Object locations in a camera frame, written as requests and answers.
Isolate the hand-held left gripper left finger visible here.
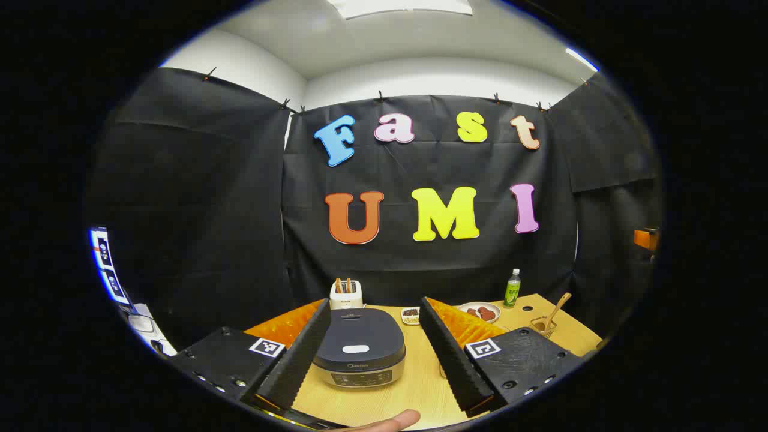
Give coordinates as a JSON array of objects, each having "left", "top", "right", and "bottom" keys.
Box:
[{"left": 171, "top": 298, "right": 332, "bottom": 416}]

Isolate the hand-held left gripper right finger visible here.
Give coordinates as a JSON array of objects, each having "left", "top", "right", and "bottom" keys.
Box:
[{"left": 418, "top": 296, "right": 586, "bottom": 419}]

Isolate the dark grey rice cooker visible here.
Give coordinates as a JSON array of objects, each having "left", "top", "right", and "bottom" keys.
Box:
[{"left": 312, "top": 307, "right": 407, "bottom": 388}]

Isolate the wooden spoon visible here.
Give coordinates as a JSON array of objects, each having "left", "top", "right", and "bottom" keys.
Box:
[{"left": 543, "top": 292, "right": 572, "bottom": 334}]

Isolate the white round plate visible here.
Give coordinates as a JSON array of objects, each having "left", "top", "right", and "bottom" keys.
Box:
[{"left": 458, "top": 301, "right": 501, "bottom": 324}]

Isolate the white toaster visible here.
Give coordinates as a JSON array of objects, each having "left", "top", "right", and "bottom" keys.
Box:
[{"left": 329, "top": 277, "right": 364, "bottom": 310}]

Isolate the green drink bottle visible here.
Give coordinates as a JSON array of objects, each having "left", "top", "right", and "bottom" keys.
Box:
[{"left": 503, "top": 268, "right": 521, "bottom": 308}]

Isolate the black backdrop cloth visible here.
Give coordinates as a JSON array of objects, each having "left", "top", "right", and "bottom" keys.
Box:
[{"left": 87, "top": 66, "right": 664, "bottom": 352}]

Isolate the white side desk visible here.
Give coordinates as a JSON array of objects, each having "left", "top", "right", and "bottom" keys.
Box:
[{"left": 123, "top": 303, "right": 179, "bottom": 356}]

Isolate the small ceiling light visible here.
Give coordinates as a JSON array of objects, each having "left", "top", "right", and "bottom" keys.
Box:
[{"left": 566, "top": 47, "right": 599, "bottom": 73}]

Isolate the computer monitor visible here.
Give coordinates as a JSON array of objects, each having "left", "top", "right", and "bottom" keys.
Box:
[{"left": 89, "top": 226, "right": 131, "bottom": 307}]

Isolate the large ceiling light panel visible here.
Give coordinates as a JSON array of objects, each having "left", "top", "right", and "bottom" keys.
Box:
[{"left": 327, "top": 0, "right": 475, "bottom": 20}]

